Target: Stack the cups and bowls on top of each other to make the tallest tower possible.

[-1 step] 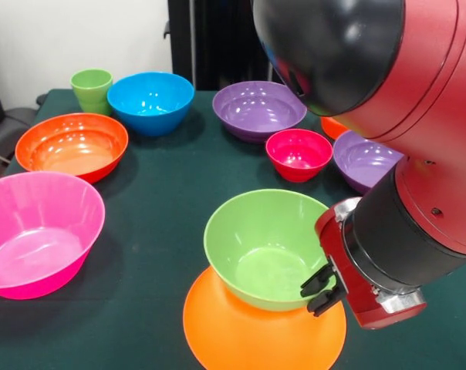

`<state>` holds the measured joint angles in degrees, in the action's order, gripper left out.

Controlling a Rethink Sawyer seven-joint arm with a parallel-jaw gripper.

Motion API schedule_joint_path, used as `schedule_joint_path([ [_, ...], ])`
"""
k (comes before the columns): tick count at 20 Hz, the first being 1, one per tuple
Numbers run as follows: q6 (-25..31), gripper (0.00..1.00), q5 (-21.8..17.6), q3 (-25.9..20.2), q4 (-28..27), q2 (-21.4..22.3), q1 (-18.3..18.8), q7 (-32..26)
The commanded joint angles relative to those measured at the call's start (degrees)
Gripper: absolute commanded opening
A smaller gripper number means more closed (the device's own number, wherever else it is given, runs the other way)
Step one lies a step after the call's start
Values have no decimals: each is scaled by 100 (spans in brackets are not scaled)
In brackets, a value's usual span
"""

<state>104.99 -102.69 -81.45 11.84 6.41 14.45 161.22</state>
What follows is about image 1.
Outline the green bowl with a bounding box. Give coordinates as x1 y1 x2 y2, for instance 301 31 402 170
203 188 331 312

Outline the small crimson bowl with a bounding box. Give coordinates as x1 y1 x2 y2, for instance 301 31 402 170
265 128 334 183

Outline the dark green tablecloth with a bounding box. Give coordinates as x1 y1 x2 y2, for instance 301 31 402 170
0 88 466 370

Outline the pink bowl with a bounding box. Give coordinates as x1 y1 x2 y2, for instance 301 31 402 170
0 171 106 301

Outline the green cup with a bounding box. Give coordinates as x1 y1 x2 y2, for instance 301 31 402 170
69 68 113 116

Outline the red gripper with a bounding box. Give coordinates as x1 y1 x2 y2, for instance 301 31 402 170
300 198 427 330

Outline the blue bowl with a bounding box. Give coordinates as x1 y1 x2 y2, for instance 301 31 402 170
106 71 196 138

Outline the large red-orange bowl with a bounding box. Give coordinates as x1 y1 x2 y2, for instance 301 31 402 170
15 112 130 184

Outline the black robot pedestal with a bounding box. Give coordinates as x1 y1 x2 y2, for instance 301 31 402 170
164 0 275 92

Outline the purple bowl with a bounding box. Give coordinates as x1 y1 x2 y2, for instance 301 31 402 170
211 80 308 144
333 129 406 195

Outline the small red-orange bowl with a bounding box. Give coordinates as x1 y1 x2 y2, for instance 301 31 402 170
319 115 350 140

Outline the black office chair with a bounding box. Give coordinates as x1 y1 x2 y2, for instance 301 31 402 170
0 106 39 170

